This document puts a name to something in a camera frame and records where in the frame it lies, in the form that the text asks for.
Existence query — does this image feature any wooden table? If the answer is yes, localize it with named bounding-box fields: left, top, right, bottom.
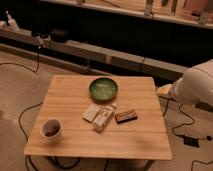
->
left=24, top=75, right=172, bottom=160

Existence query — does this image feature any white cup with brown inside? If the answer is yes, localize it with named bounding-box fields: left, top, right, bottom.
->
left=40, top=118, right=62, bottom=143

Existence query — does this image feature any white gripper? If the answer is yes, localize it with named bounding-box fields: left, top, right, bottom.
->
left=157, top=81, right=177, bottom=100

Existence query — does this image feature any green ceramic bowl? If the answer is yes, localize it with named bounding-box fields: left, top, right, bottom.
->
left=89, top=77, right=118, bottom=101

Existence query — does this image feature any black cable on right floor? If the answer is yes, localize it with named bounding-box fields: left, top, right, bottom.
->
left=162, top=96, right=213, bottom=171

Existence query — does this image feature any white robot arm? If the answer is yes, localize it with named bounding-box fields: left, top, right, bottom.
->
left=157, top=59, right=213, bottom=112

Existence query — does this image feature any black cable on left floor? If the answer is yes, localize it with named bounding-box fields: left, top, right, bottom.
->
left=0, top=44, right=81, bottom=171

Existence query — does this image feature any brown chocolate bar box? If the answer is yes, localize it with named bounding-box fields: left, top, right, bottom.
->
left=115, top=110, right=137, bottom=124

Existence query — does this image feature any small white box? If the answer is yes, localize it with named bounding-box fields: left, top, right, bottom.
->
left=82, top=104, right=100, bottom=122

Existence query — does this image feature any black power adapter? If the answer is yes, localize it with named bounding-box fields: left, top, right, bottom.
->
left=183, top=136, right=199, bottom=147

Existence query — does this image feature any white spray bottle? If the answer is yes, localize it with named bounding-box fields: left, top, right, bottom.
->
left=6, top=11, right=19, bottom=31

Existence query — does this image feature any dark object on ledge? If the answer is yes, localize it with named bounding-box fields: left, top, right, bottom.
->
left=50, top=29, right=69, bottom=43

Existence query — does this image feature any black cable on floor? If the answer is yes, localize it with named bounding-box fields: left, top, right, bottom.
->
left=0, top=44, right=81, bottom=171
left=162, top=96, right=213, bottom=171

